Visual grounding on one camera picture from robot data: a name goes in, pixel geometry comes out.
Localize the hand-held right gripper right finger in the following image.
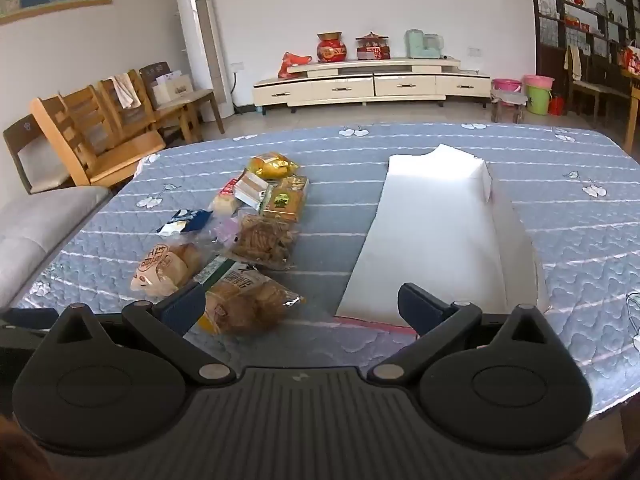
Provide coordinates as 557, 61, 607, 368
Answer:
366, 282, 549, 384

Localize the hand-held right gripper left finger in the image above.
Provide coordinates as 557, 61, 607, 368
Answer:
57, 283, 239, 384

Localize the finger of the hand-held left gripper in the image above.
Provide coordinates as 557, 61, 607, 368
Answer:
0, 307, 60, 352

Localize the bread bag orange print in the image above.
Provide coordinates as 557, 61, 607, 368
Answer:
131, 242, 203, 297

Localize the clear bun bag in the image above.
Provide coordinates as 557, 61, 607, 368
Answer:
192, 255, 306, 336

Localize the white cardboard box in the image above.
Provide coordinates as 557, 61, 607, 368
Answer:
334, 143, 551, 335

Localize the blue white snack packet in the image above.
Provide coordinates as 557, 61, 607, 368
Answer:
156, 208, 213, 237

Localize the clear purple snack packet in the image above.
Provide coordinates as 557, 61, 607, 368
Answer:
207, 212, 243, 251

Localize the fried twist snack bag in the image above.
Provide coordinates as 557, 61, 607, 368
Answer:
227, 214, 299, 271

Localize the red white wafer packet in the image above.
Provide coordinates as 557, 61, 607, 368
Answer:
209, 178, 246, 216

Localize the white brown snack packet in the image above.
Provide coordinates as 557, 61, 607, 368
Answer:
234, 170, 273, 201

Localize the green gold cake packet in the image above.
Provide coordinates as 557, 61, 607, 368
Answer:
260, 186, 307, 224

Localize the yellow bun packet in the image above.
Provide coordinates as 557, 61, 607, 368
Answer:
248, 152, 299, 181

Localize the padded dark chair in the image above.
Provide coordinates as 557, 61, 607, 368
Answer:
2, 112, 71, 196

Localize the light wooden chair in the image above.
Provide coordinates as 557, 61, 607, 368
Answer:
59, 84, 166, 161
30, 94, 167, 188
97, 71, 202, 143

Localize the gold brown cake packet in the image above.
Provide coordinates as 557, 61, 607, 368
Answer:
277, 175, 310, 196

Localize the dark wooden chair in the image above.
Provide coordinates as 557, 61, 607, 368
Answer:
139, 61, 226, 136

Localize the white paper bag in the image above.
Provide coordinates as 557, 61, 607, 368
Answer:
150, 71, 195, 109

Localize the white towel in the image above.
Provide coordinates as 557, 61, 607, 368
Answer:
112, 74, 142, 109

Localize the small stool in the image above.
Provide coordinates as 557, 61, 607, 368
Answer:
490, 87, 528, 123

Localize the cream tv cabinet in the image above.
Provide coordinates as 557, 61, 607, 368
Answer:
251, 55, 493, 109

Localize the green bucket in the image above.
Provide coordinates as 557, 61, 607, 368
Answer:
525, 85, 553, 116

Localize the red plastic bag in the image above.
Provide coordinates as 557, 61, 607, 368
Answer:
278, 51, 313, 80

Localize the mint green appliance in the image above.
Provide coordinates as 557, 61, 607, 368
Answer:
404, 29, 446, 59

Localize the red gift box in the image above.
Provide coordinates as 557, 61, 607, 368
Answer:
355, 31, 392, 61

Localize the white standing air conditioner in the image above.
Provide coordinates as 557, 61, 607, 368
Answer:
173, 0, 236, 121

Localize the red gold jar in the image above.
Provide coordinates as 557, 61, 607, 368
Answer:
316, 32, 348, 63

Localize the wooden chair with cloth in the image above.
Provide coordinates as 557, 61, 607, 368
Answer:
565, 45, 631, 116

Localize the cream cloth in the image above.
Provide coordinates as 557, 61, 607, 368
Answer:
564, 46, 583, 81

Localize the wooden side table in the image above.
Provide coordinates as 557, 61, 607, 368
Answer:
620, 67, 640, 153

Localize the red gift bag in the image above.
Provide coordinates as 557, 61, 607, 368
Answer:
620, 40, 640, 76

